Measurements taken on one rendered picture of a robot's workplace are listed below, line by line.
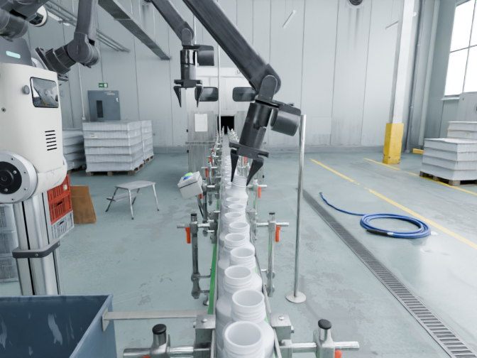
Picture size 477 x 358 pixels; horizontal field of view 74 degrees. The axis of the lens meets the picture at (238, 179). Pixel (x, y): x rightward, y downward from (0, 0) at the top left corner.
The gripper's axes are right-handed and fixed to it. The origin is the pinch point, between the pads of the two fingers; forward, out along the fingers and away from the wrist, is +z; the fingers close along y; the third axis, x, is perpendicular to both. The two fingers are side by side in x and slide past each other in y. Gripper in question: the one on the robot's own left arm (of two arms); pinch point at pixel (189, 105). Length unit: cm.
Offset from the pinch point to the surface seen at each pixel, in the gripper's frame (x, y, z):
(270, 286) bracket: 45, -26, 50
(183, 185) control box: 3.5, 2.7, 30.4
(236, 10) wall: -975, -46, -322
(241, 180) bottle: 47, -18, 20
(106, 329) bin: 60, 13, 51
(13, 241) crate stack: -122, 158, 104
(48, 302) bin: 56, 28, 47
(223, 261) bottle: 76, -14, 27
